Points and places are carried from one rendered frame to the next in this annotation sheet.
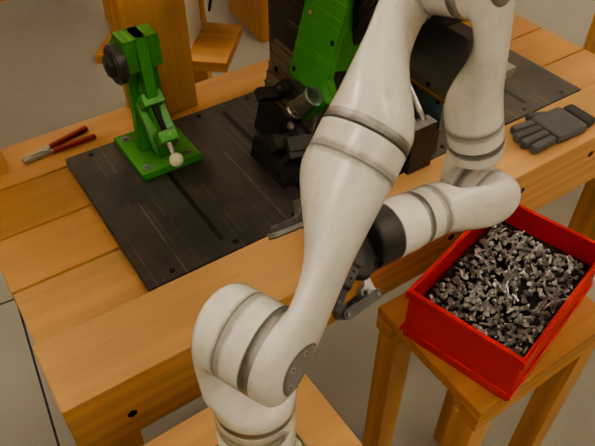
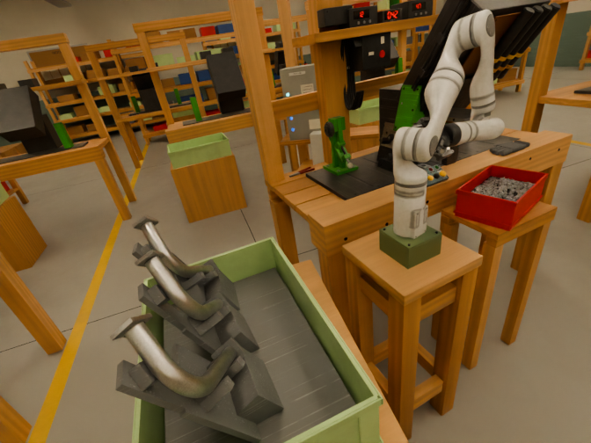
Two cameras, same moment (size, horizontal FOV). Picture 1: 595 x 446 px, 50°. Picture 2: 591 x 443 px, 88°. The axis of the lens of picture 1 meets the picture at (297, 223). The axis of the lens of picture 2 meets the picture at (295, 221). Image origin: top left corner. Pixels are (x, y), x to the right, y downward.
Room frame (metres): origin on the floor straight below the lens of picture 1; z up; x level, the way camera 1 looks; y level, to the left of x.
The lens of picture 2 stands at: (-0.53, 0.20, 1.50)
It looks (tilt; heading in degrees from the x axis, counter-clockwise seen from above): 29 degrees down; 14
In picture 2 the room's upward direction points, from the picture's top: 9 degrees counter-clockwise
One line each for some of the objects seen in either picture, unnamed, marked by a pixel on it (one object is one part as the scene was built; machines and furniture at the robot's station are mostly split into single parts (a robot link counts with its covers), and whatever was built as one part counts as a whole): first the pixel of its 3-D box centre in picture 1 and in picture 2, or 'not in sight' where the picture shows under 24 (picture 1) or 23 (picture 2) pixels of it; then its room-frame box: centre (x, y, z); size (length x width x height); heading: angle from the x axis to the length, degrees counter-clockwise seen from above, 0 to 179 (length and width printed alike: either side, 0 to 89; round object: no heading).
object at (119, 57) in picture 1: (113, 65); (328, 129); (1.03, 0.33, 1.12); 0.07 x 0.03 x 0.08; 34
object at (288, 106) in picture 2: not in sight; (368, 88); (1.47, 0.11, 1.23); 1.30 x 0.05 x 0.09; 124
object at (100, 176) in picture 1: (340, 125); (412, 157); (1.17, -0.09, 0.89); 1.10 x 0.42 x 0.02; 124
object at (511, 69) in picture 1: (409, 41); (441, 113); (1.13, -0.22, 1.11); 0.39 x 0.16 x 0.03; 34
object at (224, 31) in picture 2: not in sight; (195, 83); (7.01, 3.89, 1.12); 3.01 x 0.54 x 2.24; 118
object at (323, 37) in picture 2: not in sight; (380, 28); (1.38, 0.05, 1.52); 0.90 x 0.25 x 0.04; 124
